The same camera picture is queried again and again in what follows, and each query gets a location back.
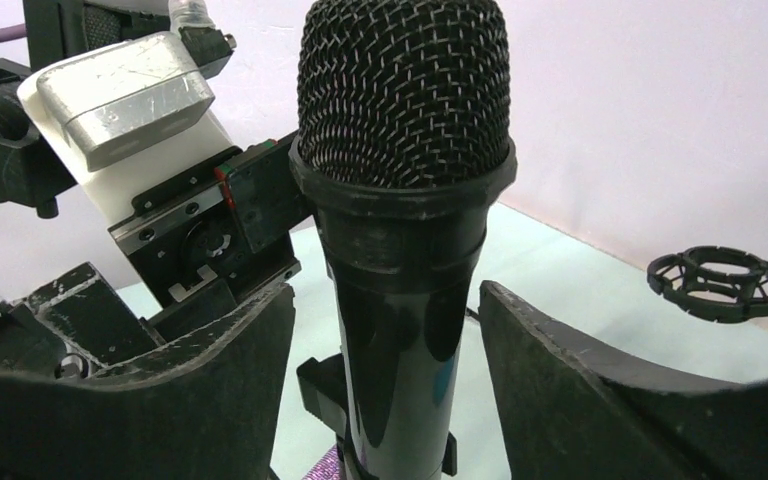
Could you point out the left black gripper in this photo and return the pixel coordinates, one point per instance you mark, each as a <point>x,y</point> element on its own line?
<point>202,242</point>

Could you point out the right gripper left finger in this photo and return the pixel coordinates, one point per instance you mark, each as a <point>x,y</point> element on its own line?
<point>204,406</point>

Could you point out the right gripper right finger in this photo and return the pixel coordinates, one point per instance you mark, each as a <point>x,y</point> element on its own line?
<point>574,407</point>

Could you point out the black microphone orange end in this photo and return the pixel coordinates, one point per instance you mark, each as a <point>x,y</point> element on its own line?
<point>403,146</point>

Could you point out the purple glitter microphone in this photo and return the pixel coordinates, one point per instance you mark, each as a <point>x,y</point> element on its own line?
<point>329,467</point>

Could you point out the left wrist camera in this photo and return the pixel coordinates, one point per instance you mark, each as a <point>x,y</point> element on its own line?
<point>125,118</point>

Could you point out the shock mount tripod stand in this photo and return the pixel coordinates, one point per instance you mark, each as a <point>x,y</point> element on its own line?
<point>713,283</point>

